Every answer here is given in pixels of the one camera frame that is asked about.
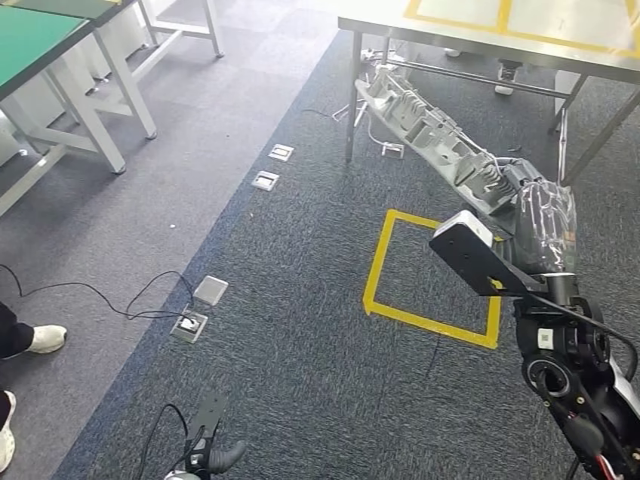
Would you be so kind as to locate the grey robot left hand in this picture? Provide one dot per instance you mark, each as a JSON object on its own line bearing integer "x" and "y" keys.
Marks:
{"x": 227, "y": 458}

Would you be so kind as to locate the silver wheel hubcap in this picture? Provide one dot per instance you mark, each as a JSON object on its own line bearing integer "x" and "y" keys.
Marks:
{"x": 430, "y": 132}

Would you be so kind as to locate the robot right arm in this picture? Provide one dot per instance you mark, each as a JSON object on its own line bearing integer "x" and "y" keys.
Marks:
{"x": 564, "y": 344}

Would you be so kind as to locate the steel workbench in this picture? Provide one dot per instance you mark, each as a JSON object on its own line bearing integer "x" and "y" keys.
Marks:
{"x": 375, "y": 16}

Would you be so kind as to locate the metal floor socket plate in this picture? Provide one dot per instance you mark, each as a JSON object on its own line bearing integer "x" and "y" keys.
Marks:
{"x": 265, "y": 181}
{"x": 281, "y": 152}
{"x": 385, "y": 151}
{"x": 210, "y": 290}
{"x": 180, "y": 331}

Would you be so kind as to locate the yellow floor tape square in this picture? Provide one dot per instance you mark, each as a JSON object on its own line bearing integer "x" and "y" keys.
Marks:
{"x": 375, "y": 265}

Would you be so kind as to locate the person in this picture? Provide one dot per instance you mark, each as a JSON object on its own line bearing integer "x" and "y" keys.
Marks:
{"x": 507, "y": 76}
{"x": 10, "y": 334}

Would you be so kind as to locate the green topped white table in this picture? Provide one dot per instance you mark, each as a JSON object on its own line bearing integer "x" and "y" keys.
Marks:
{"x": 30, "y": 40}

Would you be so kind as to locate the yellow tape double rectangle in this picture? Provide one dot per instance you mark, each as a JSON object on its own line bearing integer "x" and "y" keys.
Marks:
{"x": 503, "y": 16}

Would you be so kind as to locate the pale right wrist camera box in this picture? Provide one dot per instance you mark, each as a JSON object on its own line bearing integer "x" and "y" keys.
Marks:
{"x": 465, "y": 224}

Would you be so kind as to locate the white metal frame table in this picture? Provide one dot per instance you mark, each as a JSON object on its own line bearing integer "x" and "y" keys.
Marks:
{"x": 213, "y": 33}

